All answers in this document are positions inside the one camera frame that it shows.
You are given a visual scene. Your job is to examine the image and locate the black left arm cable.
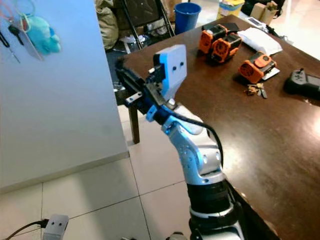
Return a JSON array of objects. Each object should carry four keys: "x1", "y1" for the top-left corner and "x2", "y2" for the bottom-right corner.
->
[{"x1": 6, "y1": 218, "x2": 50, "y2": 240}]

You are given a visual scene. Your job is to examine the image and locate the clear plastic card tag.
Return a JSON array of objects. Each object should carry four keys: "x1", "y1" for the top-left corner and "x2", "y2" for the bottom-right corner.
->
[{"x1": 15, "y1": 17, "x2": 45, "y2": 62}]

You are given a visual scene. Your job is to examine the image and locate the teal plush toy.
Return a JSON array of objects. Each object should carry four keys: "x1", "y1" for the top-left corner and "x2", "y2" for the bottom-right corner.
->
[{"x1": 24, "y1": 14, "x2": 62, "y2": 56}]

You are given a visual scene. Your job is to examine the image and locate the black strap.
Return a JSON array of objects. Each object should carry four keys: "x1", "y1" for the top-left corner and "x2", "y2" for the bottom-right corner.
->
[{"x1": 0, "y1": 31, "x2": 22, "y2": 64}]

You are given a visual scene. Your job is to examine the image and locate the brown cardboard box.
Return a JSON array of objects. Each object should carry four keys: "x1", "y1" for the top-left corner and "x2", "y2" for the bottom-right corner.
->
[{"x1": 250, "y1": 0, "x2": 279, "y2": 24}]

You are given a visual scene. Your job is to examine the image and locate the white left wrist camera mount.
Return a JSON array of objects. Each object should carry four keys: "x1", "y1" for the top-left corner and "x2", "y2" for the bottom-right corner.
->
[{"x1": 42, "y1": 214, "x2": 70, "y2": 240}]

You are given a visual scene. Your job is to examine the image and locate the bunch of keys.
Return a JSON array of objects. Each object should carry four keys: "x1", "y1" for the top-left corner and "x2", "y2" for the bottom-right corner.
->
[{"x1": 245, "y1": 82, "x2": 269, "y2": 100}]

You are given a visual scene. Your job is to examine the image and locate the blue plastic bucket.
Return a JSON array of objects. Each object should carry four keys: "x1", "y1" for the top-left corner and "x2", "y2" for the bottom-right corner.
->
[{"x1": 174, "y1": 1, "x2": 203, "y2": 35}]

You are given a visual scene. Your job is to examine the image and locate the dark brown wooden table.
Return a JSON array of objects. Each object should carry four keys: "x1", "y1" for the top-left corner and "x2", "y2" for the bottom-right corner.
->
[{"x1": 119, "y1": 15, "x2": 320, "y2": 240}]

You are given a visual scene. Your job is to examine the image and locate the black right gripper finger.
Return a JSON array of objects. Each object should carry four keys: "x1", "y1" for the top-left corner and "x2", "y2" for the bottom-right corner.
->
[
  {"x1": 117, "y1": 72, "x2": 144, "y2": 101},
  {"x1": 115, "y1": 57, "x2": 150, "y2": 85}
]

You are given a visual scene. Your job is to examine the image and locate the olive green bag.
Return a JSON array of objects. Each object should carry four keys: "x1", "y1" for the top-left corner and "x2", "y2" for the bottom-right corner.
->
[{"x1": 94, "y1": 0, "x2": 120, "y2": 50}]

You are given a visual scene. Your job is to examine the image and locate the orange cord loop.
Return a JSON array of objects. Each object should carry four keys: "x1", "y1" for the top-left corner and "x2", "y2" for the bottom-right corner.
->
[{"x1": 0, "y1": 0, "x2": 16, "y2": 21}]

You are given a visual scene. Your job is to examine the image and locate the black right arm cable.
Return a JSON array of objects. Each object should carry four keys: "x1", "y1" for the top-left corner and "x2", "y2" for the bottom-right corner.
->
[{"x1": 172, "y1": 107, "x2": 226, "y2": 167}]

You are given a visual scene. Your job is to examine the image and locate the black remote controller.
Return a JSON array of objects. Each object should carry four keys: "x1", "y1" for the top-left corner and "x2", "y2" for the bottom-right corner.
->
[{"x1": 283, "y1": 68, "x2": 320, "y2": 100}]

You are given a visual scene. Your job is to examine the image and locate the black metal folding chair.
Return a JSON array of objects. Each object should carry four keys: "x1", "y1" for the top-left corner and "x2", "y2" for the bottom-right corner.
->
[{"x1": 114, "y1": 0, "x2": 177, "y2": 51}]

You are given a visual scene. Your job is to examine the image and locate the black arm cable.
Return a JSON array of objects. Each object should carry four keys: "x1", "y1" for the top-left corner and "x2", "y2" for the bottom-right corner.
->
[
  {"x1": 6, "y1": 218, "x2": 50, "y2": 240},
  {"x1": 172, "y1": 107, "x2": 226, "y2": 167}
]

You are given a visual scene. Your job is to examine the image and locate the yellow box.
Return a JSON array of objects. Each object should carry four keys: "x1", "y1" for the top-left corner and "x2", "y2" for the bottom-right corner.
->
[{"x1": 217, "y1": 0, "x2": 246, "y2": 19}]

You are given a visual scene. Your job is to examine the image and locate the white plastic bag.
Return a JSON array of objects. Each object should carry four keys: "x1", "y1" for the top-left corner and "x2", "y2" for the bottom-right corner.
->
[{"x1": 236, "y1": 27, "x2": 284, "y2": 56}]

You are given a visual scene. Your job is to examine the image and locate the black car key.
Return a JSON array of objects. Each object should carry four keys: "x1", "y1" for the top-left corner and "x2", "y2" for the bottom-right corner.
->
[{"x1": 8, "y1": 24, "x2": 25, "y2": 47}]

